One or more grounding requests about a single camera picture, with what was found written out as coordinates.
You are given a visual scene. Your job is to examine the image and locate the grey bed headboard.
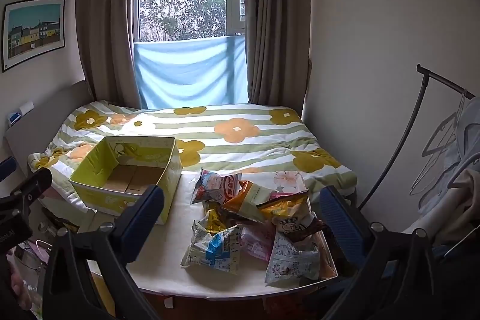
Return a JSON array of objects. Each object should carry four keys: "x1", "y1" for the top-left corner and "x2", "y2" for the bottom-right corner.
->
[{"x1": 4, "y1": 80, "x2": 94, "y2": 171}]

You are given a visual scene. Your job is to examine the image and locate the light blue garment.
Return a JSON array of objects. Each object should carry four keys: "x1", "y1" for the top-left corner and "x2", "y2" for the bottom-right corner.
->
[{"x1": 442, "y1": 95, "x2": 480, "y2": 193}]

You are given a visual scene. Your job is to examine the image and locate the clear plastic bag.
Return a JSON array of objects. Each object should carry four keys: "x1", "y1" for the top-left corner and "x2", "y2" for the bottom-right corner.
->
[{"x1": 7, "y1": 238, "x2": 51, "y2": 317}]

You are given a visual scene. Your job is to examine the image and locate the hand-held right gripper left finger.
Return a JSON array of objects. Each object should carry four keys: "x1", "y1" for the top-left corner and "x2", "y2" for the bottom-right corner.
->
[{"x1": 42, "y1": 185, "x2": 166, "y2": 320}]

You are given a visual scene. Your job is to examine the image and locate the black clothes rack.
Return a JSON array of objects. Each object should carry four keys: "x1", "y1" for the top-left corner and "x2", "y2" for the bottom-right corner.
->
[{"x1": 358, "y1": 64, "x2": 477, "y2": 210}]

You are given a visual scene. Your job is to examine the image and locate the light blue cloth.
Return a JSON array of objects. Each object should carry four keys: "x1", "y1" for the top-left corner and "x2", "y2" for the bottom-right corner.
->
[{"x1": 134, "y1": 35, "x2": 249, "y2": 110}]

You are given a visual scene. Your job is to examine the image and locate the cream garment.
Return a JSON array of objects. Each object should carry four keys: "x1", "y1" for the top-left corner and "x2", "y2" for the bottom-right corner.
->
[{"x1": 401, "y1": 170, "x2": 480, "y2": 257}]

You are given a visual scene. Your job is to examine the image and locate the framed wall picture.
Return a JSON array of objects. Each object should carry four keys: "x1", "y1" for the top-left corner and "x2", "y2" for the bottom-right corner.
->
[{"x1": 2, "y1": 0, "x2": 66, "y2": 73}]

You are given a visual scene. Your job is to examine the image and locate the yellow-green cardboard box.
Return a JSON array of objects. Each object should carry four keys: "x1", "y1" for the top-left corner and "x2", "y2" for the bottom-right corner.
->
[{"x1": 69, "y1": 136, "x2": 183, "y2": 225}]

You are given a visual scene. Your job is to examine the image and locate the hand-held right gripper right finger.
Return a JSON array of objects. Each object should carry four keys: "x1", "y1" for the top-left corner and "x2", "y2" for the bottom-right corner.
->
[{"x1": 319, "y1": 186, "x2": 437, "y2": 320}]

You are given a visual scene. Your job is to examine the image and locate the white and blue tissue pack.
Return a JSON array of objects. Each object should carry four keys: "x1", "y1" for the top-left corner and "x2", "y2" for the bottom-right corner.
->
[{"x1": 7, "y1": 100, "x2": 35, "y2": 126}]

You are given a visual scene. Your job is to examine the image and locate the floral printed tray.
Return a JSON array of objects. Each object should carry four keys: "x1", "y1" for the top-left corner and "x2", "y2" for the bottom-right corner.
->
[{"x1": 272, "y1": 170, "x2": 338, "y2": 281}]

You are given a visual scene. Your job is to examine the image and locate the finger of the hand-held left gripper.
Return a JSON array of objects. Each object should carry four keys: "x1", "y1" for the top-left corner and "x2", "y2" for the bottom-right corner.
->
[
  {"x1": 0, "y1": 158, "x2": 16, "y2": 183},
  {"x1": 0, "y1": 167, "x2": 53, "y2": 211}
]

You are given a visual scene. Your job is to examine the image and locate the pile of assorted snack packets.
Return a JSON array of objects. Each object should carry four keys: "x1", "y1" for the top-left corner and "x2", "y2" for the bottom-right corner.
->
[{"x1": 181, "y1": 167, "x2": 331, "y2": 287}]

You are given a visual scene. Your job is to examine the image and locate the striped floral blanket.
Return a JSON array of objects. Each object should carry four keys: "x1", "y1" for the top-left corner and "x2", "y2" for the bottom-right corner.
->
[{"x1": 28, "y1": 100, "x2": 359, "y2": 201}]

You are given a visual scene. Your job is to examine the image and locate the grey wire hanger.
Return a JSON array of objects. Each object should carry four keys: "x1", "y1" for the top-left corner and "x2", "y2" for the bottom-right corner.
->
[
  {"x1": 410, "y1": 140, "x2": 463, "y2": 197},
  {"x1": 420, "y1": 91, "x2": 470, "y2": 157}
]

